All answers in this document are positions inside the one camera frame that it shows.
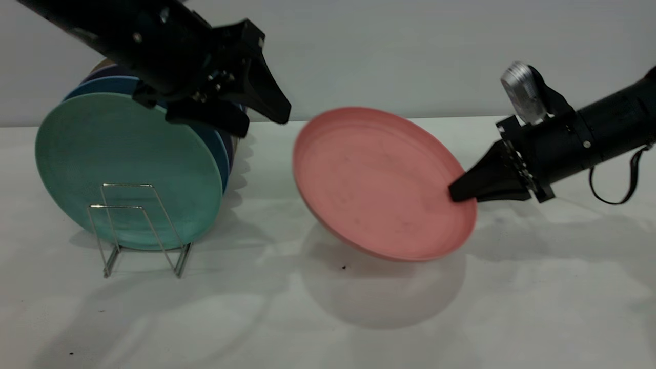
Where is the dark purple round plate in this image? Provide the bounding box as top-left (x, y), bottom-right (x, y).
top-left (79, 64), bottom-right (237, 175)

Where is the beige round plate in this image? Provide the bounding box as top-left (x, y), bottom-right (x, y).
top-left (91, 58), bottom-right (240, 154)

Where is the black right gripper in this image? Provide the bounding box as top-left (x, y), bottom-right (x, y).
top-left (449, 110), bottom-right (596, 204)

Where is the black cable loop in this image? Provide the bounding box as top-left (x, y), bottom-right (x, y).
top-left (588, 143), bottom-right (654, 206)

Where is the pink round plate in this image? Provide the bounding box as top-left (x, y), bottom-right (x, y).
top-left (292, 106), bottom-right (478, 263)

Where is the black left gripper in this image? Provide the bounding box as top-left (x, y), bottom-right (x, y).
top-left (132, 10), bottom-right (292, 138)

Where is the green round plate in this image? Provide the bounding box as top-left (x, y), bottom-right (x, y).
top-left (35, 92), bottom-right (224, 252)

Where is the blue round plate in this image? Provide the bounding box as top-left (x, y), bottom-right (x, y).
top-left (64, 76), bottom-right (231, 194)

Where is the metal wire plate rack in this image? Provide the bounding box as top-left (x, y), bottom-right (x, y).
top-left (87, 183), bottom-right (193, 279)

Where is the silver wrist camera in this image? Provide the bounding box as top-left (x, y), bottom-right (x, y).
top-left (501, 61), bottom-right (575, 126)

